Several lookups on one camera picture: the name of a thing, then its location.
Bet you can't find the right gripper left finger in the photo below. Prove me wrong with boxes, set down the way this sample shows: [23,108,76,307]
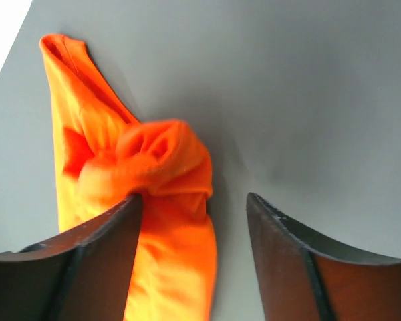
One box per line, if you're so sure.
[0,194,143,320]

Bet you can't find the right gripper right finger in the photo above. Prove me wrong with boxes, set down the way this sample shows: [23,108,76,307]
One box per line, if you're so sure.
[246,192,401,320]

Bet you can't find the orange t-shirt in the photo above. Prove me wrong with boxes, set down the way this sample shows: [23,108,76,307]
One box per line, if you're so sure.
[39,34,217,320]

